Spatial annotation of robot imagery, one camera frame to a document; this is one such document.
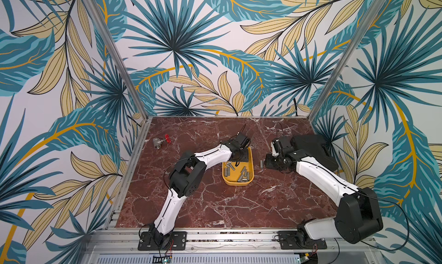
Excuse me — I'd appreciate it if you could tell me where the yellow plastic storage tray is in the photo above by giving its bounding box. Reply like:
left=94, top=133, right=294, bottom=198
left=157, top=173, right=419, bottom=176
left=222, top=148, right=254, bottom=186

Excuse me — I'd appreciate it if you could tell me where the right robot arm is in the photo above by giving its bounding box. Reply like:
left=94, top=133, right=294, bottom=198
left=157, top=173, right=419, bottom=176
left=264, top=135, right=383, bottom=246

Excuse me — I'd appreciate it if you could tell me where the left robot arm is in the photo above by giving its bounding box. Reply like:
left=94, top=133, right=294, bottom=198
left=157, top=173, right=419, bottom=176
left=147, top=132, right=251, bottom=249

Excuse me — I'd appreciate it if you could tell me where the steel socket in tray front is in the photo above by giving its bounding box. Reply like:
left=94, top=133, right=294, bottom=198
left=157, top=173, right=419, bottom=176
left=237, top=167, right=249, bottom=182

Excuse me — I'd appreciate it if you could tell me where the black plastic tool case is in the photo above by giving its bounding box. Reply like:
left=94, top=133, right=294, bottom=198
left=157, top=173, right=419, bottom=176
left=291, top=135, right=338, bottom=172

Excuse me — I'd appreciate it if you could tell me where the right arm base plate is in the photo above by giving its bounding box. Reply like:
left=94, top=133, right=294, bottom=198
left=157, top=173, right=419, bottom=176
left=276, top=231, right=327, bottom=250

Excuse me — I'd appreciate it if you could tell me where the metal valve red handle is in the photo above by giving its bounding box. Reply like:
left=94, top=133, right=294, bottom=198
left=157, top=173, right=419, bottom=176
left=152, top=134, right=172, bottom=150

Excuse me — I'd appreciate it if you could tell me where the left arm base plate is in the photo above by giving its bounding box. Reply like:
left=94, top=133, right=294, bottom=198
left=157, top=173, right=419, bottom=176
left=138, top=231, right=187, bottom=251

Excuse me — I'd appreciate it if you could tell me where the aluminium front rail frame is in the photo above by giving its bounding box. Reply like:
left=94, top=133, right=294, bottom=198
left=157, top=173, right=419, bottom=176
left=80, top=228, right=386, bottom=264

